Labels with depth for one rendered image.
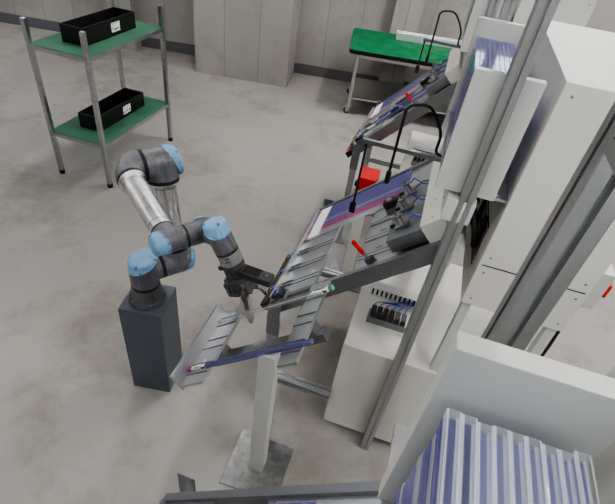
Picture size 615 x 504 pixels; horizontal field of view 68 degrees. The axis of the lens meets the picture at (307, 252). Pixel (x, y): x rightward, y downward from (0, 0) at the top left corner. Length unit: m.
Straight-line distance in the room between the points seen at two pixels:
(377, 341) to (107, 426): 1.28
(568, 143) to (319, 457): 1.63
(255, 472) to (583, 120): 1.77
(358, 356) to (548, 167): 0.99
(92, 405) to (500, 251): 1.89
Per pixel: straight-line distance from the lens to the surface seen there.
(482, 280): 1.51
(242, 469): 2.20
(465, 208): 1.32
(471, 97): 1.22
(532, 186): 1.34
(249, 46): 5.71
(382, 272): 1.53
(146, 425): 2.34
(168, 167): 1.74
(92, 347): 2.65
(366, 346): 1.84
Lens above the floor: 2.02
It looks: 40 degrees down
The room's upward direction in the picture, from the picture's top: 9 degrees clockwise
